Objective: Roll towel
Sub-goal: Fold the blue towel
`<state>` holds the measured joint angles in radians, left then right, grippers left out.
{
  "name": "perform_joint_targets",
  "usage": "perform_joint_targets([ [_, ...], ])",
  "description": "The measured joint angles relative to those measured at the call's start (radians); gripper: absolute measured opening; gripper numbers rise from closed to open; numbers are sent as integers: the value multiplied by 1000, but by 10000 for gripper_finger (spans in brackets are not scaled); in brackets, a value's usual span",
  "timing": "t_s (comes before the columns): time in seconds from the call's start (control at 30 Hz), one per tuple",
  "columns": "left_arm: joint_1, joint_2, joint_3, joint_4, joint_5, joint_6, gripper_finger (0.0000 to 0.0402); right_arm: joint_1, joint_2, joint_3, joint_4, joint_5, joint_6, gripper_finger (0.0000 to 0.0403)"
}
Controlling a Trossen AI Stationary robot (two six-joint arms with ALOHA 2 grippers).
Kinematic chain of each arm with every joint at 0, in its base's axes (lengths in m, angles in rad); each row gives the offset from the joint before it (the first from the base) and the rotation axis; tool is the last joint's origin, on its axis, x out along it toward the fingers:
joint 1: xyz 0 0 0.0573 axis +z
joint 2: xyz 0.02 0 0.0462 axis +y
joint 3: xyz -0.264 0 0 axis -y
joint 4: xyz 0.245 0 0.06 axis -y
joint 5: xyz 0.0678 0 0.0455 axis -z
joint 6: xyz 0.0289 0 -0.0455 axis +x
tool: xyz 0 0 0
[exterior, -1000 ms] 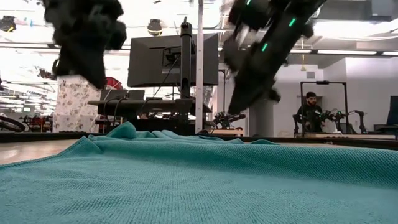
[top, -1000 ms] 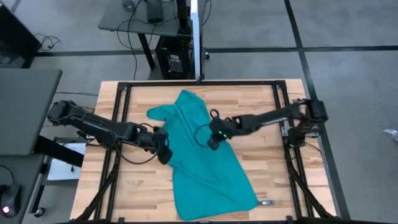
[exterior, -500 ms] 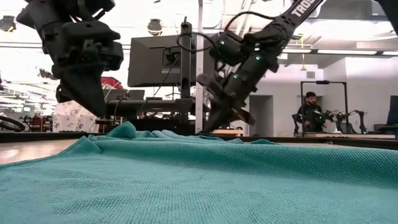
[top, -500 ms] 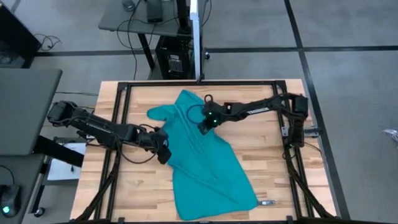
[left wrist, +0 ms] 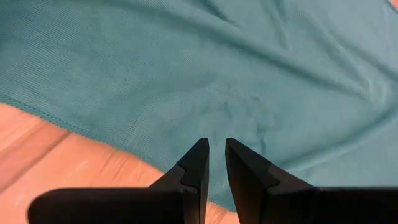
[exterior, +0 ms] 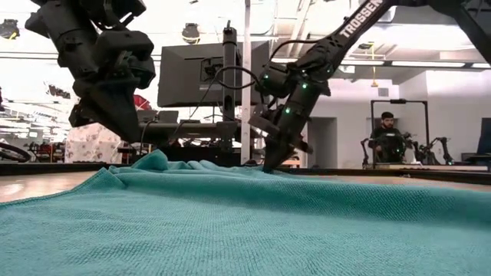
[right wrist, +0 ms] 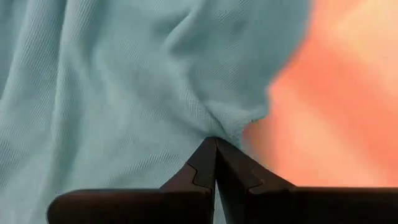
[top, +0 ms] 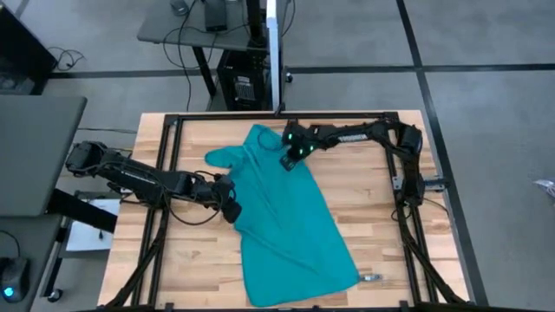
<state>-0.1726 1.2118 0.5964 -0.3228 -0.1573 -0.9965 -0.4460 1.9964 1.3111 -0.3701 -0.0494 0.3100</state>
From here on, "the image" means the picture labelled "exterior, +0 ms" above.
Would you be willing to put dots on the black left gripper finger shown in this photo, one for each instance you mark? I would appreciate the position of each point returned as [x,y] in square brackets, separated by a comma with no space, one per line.
[80,117]
[115,107]

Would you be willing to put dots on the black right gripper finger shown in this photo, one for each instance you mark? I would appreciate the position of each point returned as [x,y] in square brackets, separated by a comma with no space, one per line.
[278,155]

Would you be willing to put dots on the teal microfibre towel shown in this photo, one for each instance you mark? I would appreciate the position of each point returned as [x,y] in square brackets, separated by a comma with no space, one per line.
[230,222]

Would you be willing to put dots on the black background robot arm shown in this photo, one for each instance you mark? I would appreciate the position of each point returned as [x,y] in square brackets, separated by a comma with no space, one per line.
[416,147]
[445,147]

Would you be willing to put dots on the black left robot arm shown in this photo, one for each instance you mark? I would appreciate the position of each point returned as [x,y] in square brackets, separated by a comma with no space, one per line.
[69,30]

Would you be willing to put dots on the red storage bin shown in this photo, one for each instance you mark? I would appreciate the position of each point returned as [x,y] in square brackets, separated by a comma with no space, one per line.
[142,103]

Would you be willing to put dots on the floral patterned cloth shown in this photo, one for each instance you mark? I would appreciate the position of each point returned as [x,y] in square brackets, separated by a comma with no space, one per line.
[92,145]

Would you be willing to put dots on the grey doorway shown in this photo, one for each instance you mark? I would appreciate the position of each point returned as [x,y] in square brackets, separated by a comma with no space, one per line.
[326,145]

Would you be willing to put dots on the grey desktop device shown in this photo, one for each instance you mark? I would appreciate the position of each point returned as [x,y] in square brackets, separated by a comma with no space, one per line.
[169,116]

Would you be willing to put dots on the black monitor stand pole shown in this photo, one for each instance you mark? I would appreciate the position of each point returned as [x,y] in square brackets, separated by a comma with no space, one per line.
[229,107]

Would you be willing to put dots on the black computer monitor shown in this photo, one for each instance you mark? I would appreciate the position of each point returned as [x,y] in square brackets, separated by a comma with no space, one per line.
[180,84]

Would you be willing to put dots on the black desk platform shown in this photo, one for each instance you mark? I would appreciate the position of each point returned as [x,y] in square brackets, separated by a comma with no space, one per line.
[184,130]

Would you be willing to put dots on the yellow hanging pendant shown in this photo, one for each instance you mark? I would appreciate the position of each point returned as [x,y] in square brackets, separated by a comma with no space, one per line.
[374,83]

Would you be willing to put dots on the ceiling strip light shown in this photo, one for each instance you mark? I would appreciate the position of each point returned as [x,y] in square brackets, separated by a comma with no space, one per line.
[481,65]
[362,62]
[426,64]

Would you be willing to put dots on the person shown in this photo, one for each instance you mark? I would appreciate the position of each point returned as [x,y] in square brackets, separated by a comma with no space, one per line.
[387,134]

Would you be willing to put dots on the light wooden background table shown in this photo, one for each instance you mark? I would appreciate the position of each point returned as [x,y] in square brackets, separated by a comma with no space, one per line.
[441,167]

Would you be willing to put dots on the dark background monitor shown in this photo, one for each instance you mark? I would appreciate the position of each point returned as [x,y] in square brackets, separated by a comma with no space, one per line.
[485,136]

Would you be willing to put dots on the black table edge rail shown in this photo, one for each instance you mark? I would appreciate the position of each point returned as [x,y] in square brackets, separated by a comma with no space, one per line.
[38,168]

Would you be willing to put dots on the white vertical post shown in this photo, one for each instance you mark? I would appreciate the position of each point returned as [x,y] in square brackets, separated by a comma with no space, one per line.
[246,46]

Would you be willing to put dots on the grey wall vent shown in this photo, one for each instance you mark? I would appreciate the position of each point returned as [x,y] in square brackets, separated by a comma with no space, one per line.
[383,92]

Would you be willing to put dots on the black metal frame stand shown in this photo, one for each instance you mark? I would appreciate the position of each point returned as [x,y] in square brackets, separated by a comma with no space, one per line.
[399,101]

